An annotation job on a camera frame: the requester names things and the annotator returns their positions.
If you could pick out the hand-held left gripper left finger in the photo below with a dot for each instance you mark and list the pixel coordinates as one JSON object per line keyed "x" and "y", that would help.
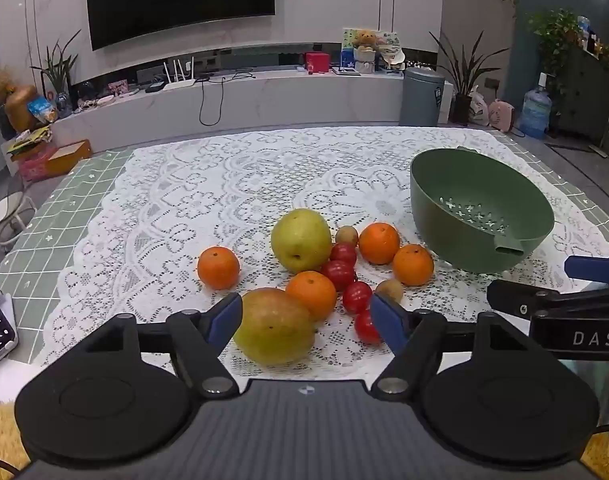
{"x": 227, "y": 317}

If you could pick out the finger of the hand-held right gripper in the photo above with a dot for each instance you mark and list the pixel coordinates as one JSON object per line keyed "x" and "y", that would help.
{"x": 514, "y": 297}
{"x": 589, "y": 267}

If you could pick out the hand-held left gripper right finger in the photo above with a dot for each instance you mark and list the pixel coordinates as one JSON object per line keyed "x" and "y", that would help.
{"x": 387, "y": 322}

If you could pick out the red tomato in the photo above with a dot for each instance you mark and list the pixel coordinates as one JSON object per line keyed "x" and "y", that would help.
{"x": 357, "y": 296}
{"x": 365, "y": 327}
{"x": 343, "y": 253}
{"x": 339, "y": 276}

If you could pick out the brown kiwi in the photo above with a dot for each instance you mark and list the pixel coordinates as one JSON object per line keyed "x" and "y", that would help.
{"x": 346, "y": 236}
{"x": 389, "y": 291}

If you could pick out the yellow-green mango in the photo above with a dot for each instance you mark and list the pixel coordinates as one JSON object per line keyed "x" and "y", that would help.
{"x": 273, "y": 326}

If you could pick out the orange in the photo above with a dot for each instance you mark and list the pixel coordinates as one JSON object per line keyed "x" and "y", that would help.
{"x": 218, "y": 267}
{"x": 379, "y": 243}
{"x": 311, "y": 296}
{"x": 413, "y": 264}

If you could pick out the yellow-green pear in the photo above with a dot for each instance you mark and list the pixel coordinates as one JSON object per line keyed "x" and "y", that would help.
{"x": 300, "y": 240}

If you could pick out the green colander bowl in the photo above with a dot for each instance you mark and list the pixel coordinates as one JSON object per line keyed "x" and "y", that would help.
{"x": 449, "y": 185}

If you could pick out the white lace tablecloth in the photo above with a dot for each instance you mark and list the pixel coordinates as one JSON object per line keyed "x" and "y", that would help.
{"x": 184, "y": 200}
{"x": 59, "y": 220}

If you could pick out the blue water jug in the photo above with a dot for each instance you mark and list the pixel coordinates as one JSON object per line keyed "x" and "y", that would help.
{"x": 535, "y": 112}

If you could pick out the dark green cabinet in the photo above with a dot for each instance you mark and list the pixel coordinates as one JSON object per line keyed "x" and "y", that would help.
{"x": 584, "y": 95}

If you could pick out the pink pig heater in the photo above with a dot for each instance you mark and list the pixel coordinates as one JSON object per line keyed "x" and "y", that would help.
{"x": 502, "y": 116}

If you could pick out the white plastic bag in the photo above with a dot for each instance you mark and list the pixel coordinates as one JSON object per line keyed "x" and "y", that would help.
{"x": 478, "y": 110}

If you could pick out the long-leaf plant in black pot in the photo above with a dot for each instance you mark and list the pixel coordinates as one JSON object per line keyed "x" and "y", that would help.
{"x": 462, "y": 105}

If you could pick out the grey pedal trash bin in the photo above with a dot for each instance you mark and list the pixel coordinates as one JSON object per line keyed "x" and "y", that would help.
{"x": 422, "y": 97}

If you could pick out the orange cardboard box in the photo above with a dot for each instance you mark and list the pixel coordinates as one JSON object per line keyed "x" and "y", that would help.
{"x": 72, "y": 156}

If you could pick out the white curved TV console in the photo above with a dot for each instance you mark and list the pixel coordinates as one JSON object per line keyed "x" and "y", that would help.
{"x": 284, "y": 100}

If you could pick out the ivy plant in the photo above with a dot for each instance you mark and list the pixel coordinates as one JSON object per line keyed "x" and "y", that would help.
{"x": 554, "y": 35}

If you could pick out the white router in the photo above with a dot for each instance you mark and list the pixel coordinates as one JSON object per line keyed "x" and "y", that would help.
{"x": 177, "y": 82}

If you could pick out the pink box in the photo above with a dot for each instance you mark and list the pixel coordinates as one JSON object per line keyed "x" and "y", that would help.
{"x": 34, "y": 166}

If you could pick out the white round stool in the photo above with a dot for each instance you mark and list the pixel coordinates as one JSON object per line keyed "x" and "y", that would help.
{"x": 7, "y": 207}

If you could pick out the white woven pot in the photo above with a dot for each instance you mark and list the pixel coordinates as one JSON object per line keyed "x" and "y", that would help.
{"x": 367, "y": 62}

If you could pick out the pile of yellow magazines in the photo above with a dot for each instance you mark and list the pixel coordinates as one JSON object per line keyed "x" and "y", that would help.
{"x": 27, "y": 142}

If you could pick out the red box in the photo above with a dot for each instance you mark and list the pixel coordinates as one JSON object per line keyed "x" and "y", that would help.
{"x": 317, "y": 62}

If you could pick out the blue snack bag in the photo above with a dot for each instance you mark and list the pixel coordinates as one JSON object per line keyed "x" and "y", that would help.
{"x": 43, "y": 110}

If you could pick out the brown teddy bear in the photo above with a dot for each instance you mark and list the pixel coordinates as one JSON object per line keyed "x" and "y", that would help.
{"x": 364, "y": 40}

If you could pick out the gold vase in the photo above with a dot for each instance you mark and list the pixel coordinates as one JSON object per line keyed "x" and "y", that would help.
{"x": 20, "y": 110}

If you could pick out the slim-leaf plant in glass vase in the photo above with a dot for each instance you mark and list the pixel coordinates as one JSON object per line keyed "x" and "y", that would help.
{"x": 59, "y": 70}

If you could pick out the black wall television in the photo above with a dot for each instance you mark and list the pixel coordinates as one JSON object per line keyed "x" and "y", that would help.
{"x": 179, "y": 0}

